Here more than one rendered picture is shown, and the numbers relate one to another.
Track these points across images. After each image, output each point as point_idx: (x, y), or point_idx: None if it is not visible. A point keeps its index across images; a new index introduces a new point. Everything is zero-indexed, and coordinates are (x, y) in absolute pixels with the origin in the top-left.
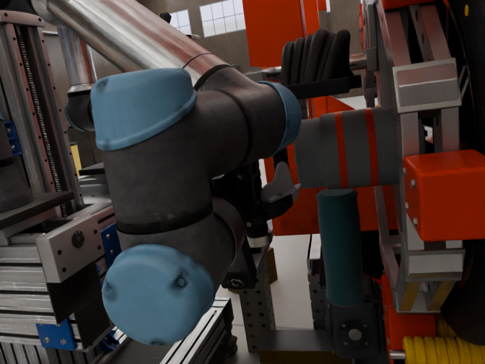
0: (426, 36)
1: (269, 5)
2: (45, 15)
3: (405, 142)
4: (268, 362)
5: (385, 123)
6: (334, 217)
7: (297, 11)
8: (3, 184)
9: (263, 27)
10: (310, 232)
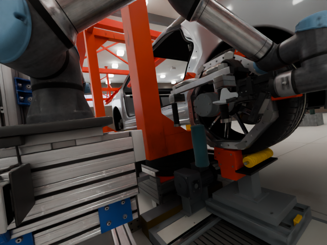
0: None
1: (146, 70)
2: (199, 8)
3: None
4: (152, 226)
5: None
6: (202, 132)
7: (155, 75)
8: (87, 102)
9: (144, 77)
10: (163, 156)
